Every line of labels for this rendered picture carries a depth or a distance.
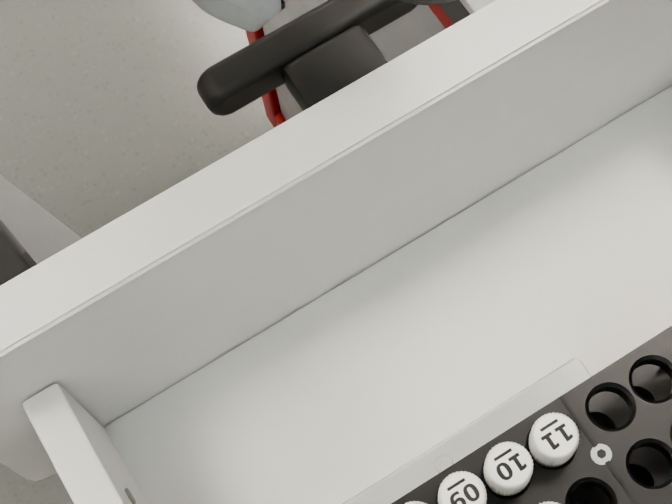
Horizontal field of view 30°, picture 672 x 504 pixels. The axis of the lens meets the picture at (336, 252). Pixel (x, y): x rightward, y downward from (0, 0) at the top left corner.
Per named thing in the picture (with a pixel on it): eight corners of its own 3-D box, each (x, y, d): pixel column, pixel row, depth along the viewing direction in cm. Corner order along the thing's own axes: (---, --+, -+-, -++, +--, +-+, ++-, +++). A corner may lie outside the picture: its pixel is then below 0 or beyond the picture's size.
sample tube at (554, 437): (509, 463, 36) (521, 427, 32) (544, 440, 37) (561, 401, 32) (533, 499, 36) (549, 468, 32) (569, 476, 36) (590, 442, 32)
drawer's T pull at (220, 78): (197, 96, 38) (189, 73, 36) (406, -23, 39) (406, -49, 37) (257, 188, 36) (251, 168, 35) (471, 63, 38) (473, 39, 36)
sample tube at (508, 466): (468, 489, 36) (475, 456, 32) (504, 466, 36) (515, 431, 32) (492, 526, 36) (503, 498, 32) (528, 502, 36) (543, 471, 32)
